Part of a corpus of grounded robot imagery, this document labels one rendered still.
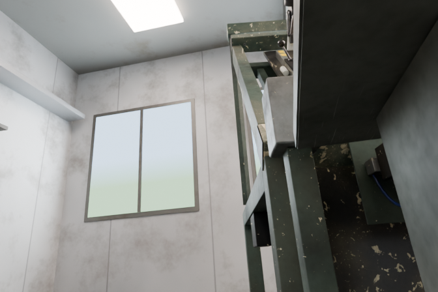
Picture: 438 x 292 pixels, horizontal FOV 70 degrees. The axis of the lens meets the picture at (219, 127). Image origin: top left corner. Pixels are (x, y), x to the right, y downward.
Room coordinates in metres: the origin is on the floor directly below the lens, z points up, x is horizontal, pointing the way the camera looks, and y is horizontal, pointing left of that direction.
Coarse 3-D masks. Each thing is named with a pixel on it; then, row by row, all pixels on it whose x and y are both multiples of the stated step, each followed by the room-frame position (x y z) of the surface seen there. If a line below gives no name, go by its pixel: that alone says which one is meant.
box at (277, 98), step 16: (272, 80) 0.69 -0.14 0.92; (288, 80) 0.69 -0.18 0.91; (272, 96) 0.69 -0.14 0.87; (288, 96) 0.69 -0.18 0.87; (272, 112) 0.69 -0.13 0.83; (288, 112) 0.69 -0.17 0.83; (272, 128) 0.70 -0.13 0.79; (288, 128) 0.69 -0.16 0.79; (272, 144) 0.73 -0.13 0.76; (288, 144) 0.70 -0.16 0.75
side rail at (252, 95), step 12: (240, 48) 1.60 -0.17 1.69; (240, 60) 1.44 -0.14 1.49; (240, 72) 1.34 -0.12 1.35; (252, 72) 1.29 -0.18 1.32; (240, 84) 1.40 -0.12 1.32; (252, 84) 1.19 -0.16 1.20; (252, 96) 1.10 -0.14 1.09; (252, 108) 1.03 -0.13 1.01; (252, 120) 1.07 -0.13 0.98; (264, 120) 0.96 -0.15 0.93; (252, 132) 1.12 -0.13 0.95
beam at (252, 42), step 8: (272, 32) 1.68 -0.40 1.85; (280, 32) 1.67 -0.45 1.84; (232, 40) 1.63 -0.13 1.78; (240, 40) 1.64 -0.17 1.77; (248, 40) 1.64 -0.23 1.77; (256, 40) 1.64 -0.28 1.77; (264, 40) 1.65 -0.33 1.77; (272, 40) 1.65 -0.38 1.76; (232, 48) 1.68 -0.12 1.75; (248, 48) 1.68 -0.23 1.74; (256, 48) 1.68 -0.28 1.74; (264, 48) 1.68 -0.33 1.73; (272, 48) 1.69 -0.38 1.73; (280, 48) 1.69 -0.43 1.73
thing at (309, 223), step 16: (288, 160) 0.72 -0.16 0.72; (304, 160) 0.72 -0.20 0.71; (288, 176) 0.75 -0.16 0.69; (304, 176) 0.72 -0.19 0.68; (304, 192) 0.72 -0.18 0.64; (304, 208) 0.72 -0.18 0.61; (320, 208) 0.72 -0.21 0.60; (304, 224) 0.72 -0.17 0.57; (320, 224) 0.72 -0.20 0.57; (304, 240) 0.72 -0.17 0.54; (320, 240) 0.72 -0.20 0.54; (304, 256) 0.72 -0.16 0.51; (320, 256) 0.72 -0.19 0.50; (304, 272) 0.74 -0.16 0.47; (320, 272) 0.72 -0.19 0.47; (304, 288) 0.76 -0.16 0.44; (320, 288) 0.72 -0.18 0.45; (336, 288) 0.72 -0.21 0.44
